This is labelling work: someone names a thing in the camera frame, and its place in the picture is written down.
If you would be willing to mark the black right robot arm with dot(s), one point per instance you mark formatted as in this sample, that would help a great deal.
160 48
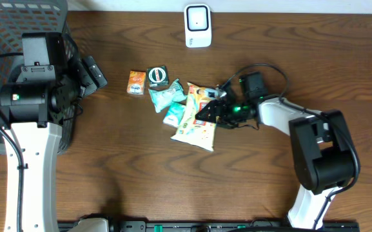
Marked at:
324 156

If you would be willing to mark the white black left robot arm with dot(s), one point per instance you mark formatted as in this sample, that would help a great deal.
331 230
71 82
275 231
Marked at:
37 109

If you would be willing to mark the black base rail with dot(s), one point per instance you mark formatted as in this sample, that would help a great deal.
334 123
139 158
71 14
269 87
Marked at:
256 225

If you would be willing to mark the orange tissue pack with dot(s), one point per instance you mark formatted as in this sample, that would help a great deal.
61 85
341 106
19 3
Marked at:
136 83

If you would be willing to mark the dark grey plastic basket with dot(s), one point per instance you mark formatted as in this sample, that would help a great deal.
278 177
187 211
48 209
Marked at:
22 16

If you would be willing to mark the mint green snack pouch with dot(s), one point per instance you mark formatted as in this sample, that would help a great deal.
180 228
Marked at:
165 98

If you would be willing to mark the green tissue pack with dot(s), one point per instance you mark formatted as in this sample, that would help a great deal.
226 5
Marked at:
174 114

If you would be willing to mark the round green white item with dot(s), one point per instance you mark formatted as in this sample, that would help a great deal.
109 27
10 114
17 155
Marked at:
157 76

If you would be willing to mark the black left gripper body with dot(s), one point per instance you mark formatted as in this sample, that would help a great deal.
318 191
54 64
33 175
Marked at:
87 77

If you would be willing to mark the white barcode scanner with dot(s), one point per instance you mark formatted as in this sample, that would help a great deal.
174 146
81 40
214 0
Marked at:
197 25

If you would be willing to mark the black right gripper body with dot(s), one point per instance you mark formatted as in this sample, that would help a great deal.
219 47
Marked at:
231 113

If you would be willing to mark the yellow white snack bag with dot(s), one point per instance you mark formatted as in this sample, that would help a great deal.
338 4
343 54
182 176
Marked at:
193 131

